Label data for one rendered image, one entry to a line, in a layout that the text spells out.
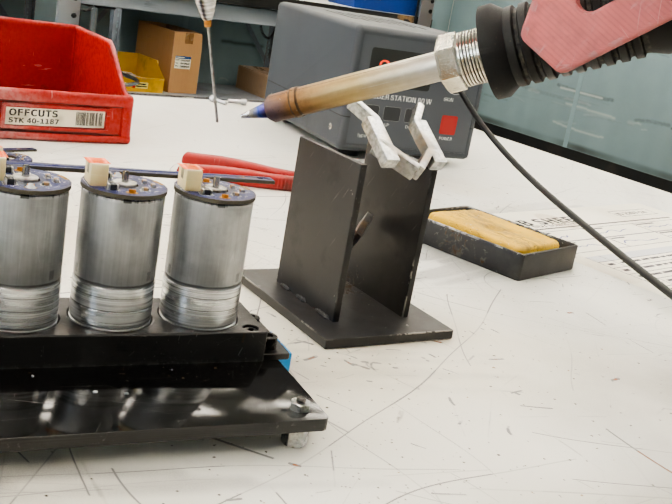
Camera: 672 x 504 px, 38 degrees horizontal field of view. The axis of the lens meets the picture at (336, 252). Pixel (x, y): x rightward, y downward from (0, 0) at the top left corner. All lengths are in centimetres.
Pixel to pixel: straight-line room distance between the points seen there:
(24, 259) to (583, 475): 18
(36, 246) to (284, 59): 54
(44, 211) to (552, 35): 14
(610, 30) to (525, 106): 583
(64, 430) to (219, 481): 4
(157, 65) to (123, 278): 467
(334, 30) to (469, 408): 44
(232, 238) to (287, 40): 52
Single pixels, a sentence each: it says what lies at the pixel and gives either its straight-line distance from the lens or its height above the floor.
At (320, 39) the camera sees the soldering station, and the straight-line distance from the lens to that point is 75.
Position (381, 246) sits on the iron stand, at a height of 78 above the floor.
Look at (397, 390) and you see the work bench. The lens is 34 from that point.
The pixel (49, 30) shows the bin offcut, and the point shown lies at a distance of 74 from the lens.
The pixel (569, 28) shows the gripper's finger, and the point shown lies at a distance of 24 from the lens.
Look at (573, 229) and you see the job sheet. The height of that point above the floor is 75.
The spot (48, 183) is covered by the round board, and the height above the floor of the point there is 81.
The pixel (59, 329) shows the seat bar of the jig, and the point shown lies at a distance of 29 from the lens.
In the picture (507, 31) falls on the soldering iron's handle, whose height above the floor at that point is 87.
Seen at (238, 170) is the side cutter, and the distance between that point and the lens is 57.
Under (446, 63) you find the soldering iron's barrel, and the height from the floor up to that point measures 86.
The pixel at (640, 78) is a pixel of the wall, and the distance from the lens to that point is 560.
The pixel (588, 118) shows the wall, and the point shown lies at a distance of 578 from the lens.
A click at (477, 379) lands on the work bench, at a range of 36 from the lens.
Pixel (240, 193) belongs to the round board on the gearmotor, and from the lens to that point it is 30.
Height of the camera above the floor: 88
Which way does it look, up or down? 16 degrees down
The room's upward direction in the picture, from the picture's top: 10 degrees clockwise
